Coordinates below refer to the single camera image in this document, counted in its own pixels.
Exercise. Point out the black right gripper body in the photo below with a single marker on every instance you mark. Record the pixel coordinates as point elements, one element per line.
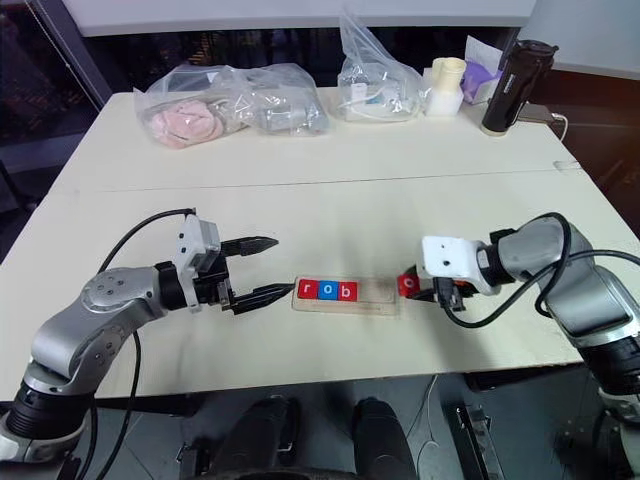
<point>452,295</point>

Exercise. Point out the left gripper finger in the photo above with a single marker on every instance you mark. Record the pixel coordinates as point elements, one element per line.
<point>260,297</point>
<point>250,246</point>

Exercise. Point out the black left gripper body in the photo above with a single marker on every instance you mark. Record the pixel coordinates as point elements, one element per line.
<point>212,290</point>

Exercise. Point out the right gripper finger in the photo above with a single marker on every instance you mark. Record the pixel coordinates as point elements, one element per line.
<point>425,296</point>
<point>416,271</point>

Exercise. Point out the red o tile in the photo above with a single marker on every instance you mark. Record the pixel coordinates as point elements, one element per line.
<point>407,286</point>

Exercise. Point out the wooden letter tray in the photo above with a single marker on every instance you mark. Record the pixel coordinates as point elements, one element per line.
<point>375,305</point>

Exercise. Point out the red b tile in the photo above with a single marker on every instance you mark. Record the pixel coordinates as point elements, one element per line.
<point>348,292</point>

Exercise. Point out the dark phone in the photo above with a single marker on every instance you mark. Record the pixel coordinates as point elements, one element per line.
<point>537,114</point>

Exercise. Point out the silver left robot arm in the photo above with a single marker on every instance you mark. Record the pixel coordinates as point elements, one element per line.
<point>75,325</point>

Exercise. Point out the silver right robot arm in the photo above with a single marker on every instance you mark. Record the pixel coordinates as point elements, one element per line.
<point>575,280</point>

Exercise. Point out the red r tile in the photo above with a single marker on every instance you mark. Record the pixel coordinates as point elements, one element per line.
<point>307,290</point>

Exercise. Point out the blue o tile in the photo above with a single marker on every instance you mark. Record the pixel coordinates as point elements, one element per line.
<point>328,291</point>

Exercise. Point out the grey wrapped item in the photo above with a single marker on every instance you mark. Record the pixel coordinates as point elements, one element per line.
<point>292,120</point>

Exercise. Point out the dark rounded shape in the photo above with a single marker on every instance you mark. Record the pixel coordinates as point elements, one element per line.
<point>382,435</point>
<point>262,435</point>

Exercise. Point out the pink cloth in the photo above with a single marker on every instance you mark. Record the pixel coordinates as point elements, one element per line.
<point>185,122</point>

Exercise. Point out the clear bag with cloth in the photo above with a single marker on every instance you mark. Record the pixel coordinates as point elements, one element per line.
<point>235,87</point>

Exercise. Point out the small clear tape piece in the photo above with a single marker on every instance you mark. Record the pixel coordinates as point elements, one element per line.
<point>567,166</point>

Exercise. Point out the cream plastic cup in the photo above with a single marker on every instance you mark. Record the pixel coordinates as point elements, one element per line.
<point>450,75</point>

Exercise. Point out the black thermos bottle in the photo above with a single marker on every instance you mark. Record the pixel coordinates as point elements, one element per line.
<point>512,90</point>

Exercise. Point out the clear bag with charger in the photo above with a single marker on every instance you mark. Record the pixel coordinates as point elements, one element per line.
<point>375,62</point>

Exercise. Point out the white purple tissue pack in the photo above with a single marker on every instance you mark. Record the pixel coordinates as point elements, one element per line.
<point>482,67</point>

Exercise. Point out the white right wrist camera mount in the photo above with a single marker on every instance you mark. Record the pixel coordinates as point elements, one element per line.
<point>450,255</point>

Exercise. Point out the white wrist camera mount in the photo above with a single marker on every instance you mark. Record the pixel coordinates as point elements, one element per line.
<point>450,255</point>
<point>192,240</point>

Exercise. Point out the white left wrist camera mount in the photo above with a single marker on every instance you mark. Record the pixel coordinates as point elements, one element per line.
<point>192,240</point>

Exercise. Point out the black metal floor frame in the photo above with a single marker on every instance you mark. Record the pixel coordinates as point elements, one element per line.
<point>475,440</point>
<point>194,457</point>

